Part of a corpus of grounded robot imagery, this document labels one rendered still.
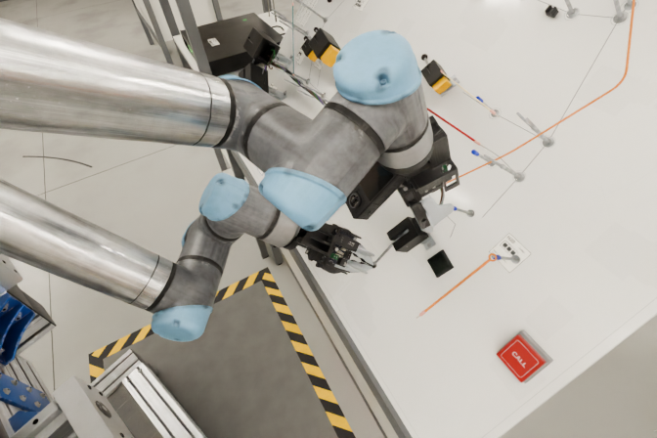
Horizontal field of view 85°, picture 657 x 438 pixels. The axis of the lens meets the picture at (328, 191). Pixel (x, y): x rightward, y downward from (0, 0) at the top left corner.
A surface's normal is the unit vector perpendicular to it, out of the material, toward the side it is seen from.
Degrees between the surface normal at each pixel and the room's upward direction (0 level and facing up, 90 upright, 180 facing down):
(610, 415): 0
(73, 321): 0
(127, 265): 51
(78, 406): 0
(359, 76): 24
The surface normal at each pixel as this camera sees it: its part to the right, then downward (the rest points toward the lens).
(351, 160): 0.43, 0.24
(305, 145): -0.36, -0.40
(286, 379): -0.06, -0.69
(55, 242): 0.60, -0.06
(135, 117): 0.65, 0.57
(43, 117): 0.46, 0.82
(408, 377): -0.69, -0.17
